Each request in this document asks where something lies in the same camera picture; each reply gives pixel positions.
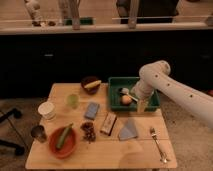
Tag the wooden table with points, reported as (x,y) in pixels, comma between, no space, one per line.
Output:
(106,152)

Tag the green plastic tray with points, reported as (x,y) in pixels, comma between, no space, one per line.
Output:
(114,95)

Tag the dark brown bowl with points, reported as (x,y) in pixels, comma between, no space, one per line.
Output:
(87,80)

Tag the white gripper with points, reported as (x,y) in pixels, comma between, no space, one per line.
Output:
(142,91)

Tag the white paper cup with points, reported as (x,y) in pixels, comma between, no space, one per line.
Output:
(47,110)

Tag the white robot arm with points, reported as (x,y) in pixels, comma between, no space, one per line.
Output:
(156,76)

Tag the metal cup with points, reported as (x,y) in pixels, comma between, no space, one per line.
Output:
(38,133)

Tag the dark grape bunch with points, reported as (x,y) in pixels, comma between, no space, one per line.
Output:
(89,133)

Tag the metal fork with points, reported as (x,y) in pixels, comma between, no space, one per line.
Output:
(164,159)

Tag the blue sponge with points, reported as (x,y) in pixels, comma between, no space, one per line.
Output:
(92,110)

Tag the green cucumber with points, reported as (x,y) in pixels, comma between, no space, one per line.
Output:
(63,136)

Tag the white spoon in tray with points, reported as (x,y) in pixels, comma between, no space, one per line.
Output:
(126,91)

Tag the orange apple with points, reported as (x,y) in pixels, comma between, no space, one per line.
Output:
(126,100)

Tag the green translucent cup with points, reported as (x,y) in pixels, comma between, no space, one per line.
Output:
(73,100)

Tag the yellow banana piece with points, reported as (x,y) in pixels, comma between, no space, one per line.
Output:
(92,84)

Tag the orange bowl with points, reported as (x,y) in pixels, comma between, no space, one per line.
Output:
(69,144)

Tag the blue folded cloth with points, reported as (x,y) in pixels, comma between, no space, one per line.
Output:
(128,131)

